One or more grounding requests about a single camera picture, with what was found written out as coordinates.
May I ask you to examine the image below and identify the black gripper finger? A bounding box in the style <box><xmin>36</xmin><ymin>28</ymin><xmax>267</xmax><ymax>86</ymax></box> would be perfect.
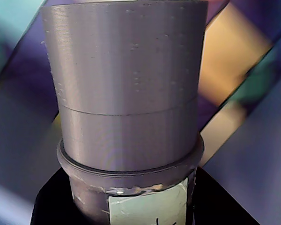
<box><xmin>29</xmin><ymin>167</ymin><xmax>92</xmax><ymax>225</ymax></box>
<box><xmin>192</xmin><ymin>168</ymin><xmax>259</xmax><ymax>225</ymax></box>

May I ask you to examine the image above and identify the gray salt shaker green label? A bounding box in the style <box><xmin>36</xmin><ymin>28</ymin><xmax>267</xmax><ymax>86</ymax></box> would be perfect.
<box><xmin>41</xmin><ymin>0</ymin><xmax>208</xmax><ymax>225</ymax></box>

